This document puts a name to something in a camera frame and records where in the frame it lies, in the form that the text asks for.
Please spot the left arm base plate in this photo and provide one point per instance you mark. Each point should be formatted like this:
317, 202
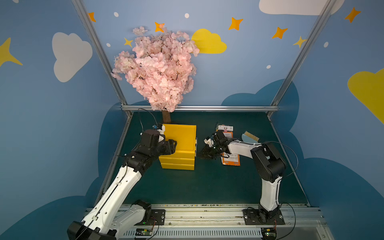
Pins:
155, 217

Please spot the pink hollyhock seed bag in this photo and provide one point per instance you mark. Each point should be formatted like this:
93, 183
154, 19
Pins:
225, 128

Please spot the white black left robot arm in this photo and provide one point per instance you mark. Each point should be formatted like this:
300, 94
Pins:
101, 223

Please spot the aluminium frame rail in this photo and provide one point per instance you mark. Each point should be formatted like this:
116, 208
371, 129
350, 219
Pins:
226, 109

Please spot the pink blossom artificial tree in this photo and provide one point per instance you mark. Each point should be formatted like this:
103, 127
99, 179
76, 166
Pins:
160, 68

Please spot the orange bordered seed bag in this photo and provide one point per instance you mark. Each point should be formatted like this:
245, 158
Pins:
228, 134
230, 159

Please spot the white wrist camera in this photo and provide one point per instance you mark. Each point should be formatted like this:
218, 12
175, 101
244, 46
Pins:
161, 129
209, 142

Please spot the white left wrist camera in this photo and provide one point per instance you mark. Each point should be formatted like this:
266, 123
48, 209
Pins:
161, 129

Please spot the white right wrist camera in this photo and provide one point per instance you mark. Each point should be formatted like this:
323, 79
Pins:
209, 142

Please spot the yellow plastic drawer cabinet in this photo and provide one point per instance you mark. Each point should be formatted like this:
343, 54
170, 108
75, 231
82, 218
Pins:
185, 153

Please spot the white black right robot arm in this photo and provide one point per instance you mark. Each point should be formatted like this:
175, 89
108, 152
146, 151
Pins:
268, 162

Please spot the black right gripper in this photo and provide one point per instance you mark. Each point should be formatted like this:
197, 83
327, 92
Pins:
212, 148

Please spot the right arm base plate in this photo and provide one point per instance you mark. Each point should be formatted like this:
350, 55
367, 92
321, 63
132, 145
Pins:
256, 217

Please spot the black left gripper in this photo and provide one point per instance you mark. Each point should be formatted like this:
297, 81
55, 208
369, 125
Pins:
169, 146

